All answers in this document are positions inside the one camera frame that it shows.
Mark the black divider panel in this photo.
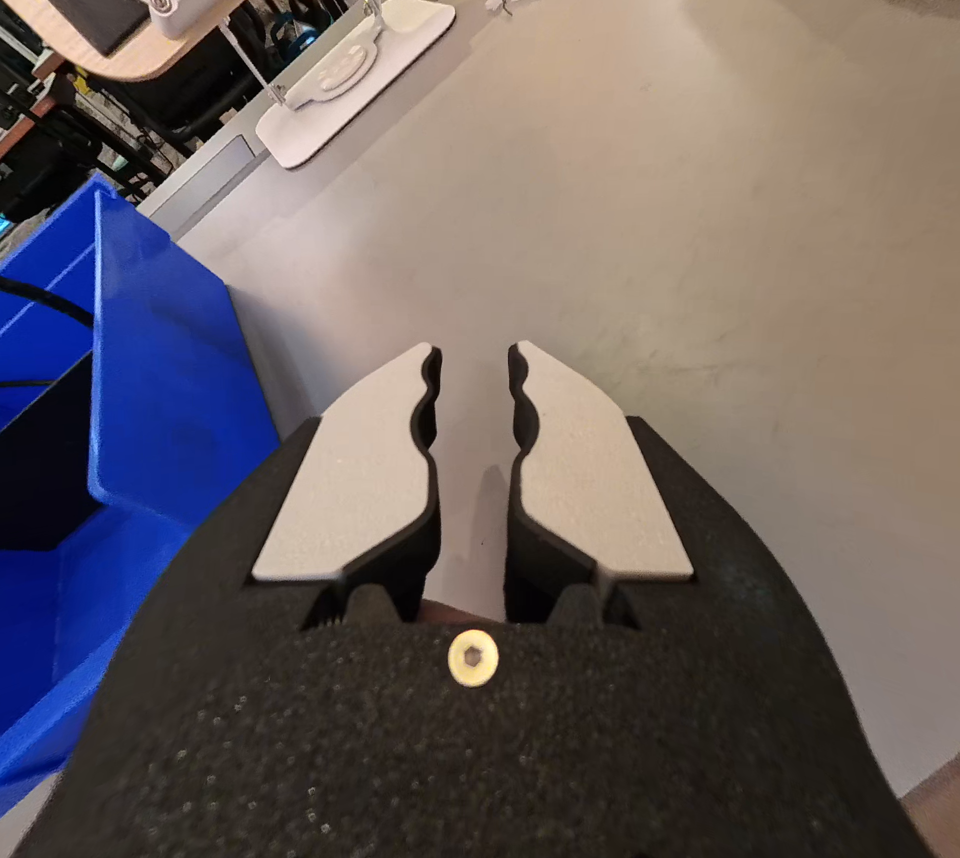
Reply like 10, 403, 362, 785
0, 351, 102, 551

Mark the white board stand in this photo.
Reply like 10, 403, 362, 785
146, 0, 457, 170

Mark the blue container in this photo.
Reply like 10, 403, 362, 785
271, 16, 320, 52

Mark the blue plastic bin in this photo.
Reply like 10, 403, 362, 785
0, 171, 282, 795

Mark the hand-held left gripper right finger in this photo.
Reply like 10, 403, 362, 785
504, 339, 696, 624

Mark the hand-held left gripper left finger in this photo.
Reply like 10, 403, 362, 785
249, 341, 445, 624

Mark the grey desk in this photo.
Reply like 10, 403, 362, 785
0, 0, 960, 858

